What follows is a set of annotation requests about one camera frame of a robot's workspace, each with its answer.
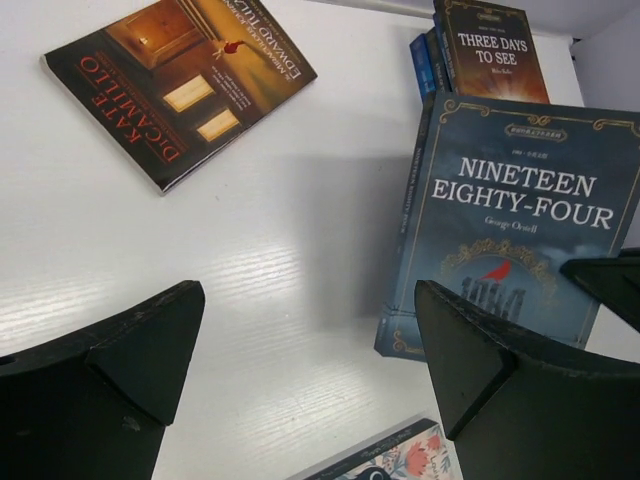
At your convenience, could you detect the dark orange book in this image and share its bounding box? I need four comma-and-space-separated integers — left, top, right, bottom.
43, 0, 316, 192

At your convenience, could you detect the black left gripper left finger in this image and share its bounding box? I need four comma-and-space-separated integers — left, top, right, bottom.
1, 280, 205, 479

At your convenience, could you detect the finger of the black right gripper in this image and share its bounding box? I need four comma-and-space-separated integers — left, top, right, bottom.
560, 247, 640, 325

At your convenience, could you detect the Little Women floral book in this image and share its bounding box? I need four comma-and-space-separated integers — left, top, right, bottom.
293, 415, 460, 480

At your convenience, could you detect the Animal Farm blue book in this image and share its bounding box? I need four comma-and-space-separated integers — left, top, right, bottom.
409, 33, 436, 101

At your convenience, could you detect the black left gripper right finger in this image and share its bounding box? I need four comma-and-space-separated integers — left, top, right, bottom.
415, 281, 639, 479

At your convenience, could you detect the Tale of Two Cities book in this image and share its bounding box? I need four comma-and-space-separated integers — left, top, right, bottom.
426, 27, 452, 92

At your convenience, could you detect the Three Days to See book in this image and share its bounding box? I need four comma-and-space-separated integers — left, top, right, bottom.
434, 0, 550, 104

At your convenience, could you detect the Nineteen Eighty Four blue book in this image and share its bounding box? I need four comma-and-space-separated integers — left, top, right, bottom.
374, 92, 639, 361

